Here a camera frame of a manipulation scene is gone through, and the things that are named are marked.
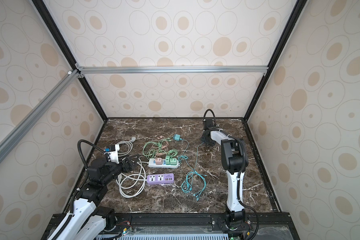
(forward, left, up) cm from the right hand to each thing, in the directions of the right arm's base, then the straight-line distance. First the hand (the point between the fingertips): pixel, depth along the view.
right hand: (207, 139), depth 107 cm
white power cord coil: (-33, +48, +1) cm, 58 cm away
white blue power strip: (-20, +37, +3) cm, 42 cm away
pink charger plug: (-20, +32, +6) cm, 39 cm away
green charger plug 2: (-21, +23, +6) cm, 32 cm away
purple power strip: (-30, +30, +3) cm, 42 cm away
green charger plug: (-20, +27, +6) cm, 34 cm away
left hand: (-25, +40, +21) cm, 52 cm away
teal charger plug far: (+1, +22, +2) cm, 22 cm away
